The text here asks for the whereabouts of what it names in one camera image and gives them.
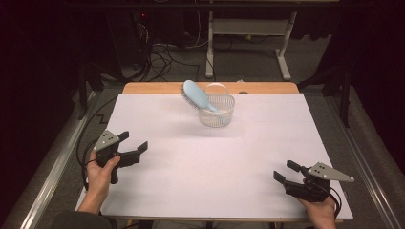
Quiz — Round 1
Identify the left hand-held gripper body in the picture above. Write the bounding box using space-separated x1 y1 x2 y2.
93 129 141 185

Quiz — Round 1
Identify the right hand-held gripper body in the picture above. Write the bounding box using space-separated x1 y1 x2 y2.
284 161 355 203

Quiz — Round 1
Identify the light blue hairbrush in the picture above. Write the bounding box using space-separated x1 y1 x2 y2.
181 79 221 114

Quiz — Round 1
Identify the white plastic basket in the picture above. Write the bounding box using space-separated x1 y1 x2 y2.
197 82 236 129

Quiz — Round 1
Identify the person's left hand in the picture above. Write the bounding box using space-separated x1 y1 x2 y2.
85 151 122 198

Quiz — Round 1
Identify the person's right hand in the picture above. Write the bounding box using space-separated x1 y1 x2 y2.
299 196 337 229

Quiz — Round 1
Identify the black metal stand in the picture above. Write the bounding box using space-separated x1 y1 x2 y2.
297 63 352 128
75 60 104 120

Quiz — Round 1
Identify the wooden table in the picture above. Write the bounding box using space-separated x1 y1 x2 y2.
75 81 345 223

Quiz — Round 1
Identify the white table cover board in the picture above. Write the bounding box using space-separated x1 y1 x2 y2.
75 93 353 221

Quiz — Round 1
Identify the dark computer tower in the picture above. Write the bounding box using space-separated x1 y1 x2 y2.
106 10 151 70

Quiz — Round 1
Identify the long black floor cable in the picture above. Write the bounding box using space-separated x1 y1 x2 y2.
75 95 119 171

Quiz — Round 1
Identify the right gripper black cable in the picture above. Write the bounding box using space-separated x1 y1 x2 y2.
328 187 342 220

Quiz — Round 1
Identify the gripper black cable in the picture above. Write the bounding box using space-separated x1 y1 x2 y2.
80 137 99 192
328 187 342 220

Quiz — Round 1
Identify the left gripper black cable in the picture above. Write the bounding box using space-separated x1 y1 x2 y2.
80 137 99 192

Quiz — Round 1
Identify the aluminium floor rail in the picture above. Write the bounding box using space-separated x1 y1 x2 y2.
18 90 96 229
324 94 405 229

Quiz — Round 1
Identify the tangle of floor cables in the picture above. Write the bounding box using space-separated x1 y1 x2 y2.
127 41 211 82

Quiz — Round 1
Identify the white metal table frame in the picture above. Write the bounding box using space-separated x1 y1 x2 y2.
204 10 298 82

